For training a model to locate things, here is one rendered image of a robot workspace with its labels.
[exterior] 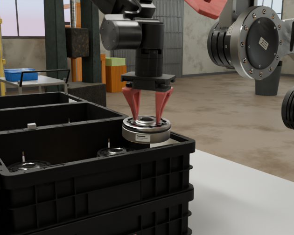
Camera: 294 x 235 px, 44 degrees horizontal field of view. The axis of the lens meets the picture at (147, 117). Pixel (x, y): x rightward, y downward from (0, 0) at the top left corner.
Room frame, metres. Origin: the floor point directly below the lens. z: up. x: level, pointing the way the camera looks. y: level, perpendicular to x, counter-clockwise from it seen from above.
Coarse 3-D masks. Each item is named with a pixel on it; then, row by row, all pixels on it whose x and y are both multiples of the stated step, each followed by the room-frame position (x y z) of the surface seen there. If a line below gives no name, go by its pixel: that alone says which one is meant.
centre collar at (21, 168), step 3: (27, 162) 0.79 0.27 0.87; (30, 162) 0.79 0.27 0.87; (33, 162) 0.79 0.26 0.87; (36, 162) 0.79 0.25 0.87; (18, 165) 0.77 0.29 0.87; (21, 165) 0.77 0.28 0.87; (24, 165) 0.78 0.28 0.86; (27, 165) 0.79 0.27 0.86; (30, 165) 0.79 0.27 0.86; (33, 165) 0.79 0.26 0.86; (36, 165) 0.77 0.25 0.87; (39, 165) 0.77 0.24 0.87; (18, 168) 0.76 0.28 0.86; (21, 168) 0.75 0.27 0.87; (24, 168) 0.75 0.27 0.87; (27, 168) 0.75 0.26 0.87; (30, 168) 0.75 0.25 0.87; (33, 168) 0.76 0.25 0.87
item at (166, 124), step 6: (126, 120) 0.76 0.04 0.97; (132, 120) 0.76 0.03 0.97; (162, 120) 0.78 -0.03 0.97; (126, 126) 0.73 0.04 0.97; (132, 126) 0.72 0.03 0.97; (138, 126) 0.73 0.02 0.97; (144, 126) 0.72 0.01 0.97; (150, 126) 0.73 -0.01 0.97; (156, 126) 0.73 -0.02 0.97; (162, 126) 0.73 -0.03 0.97; (168, 126) 0.74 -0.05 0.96
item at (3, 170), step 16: (48, 128) 0.87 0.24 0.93; (176, 144) 0.72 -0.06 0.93; (192, 144) 0.74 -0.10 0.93; (0, 160) 0.62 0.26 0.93; (80, 160) 0.62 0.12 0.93; (96, 160) 0.62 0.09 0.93; (112, 160) 0.64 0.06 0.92; (128, 160) 0.66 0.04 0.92; (144, 160) 0.68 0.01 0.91; (0, 176) 0.56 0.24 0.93; (16, 176) 0.55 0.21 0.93; (32, 176) 0.56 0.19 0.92; (48, 176) 0.58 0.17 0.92; (64, 176) 0.59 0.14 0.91
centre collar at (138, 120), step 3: (138, 117) 0.77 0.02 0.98; (141, 117) 0.77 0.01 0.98; (144, 117) 0.77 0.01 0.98; (147, 117) 0.77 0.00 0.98; (150, 117) 0.77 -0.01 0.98; (153, 117) 0.77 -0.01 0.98; (135, 120) 0.76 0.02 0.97; (138, 120) 0.75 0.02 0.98; (141, 120) 0.77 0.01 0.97; (150, 120) 0.77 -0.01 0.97; (153, 120) 0.76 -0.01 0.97; (138, 123) 0.74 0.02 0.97; (141, 123) 0.74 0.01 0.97; (144, 123) 0.74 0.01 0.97; (147, 123) 0.73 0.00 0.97; (150, 123) 0.74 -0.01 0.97; (153, 123) 0.74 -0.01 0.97; (156, 123) 0.75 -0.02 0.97
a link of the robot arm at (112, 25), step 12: (144, 0) 0.77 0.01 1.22; (132, 12) 0.74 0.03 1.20; (144, 12) 0.75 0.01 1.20; (108, 24) 0.69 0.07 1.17; (120, 24) 0.68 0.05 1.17; (132, 24) 0.70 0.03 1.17; (108, 36) 0.69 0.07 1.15; (120, 36) 0.67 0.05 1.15; (132, 36) 0.69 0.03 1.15; (108, 48) 0.69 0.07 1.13; (120, 48) 0.69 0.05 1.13; (132, 48) 0.71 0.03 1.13
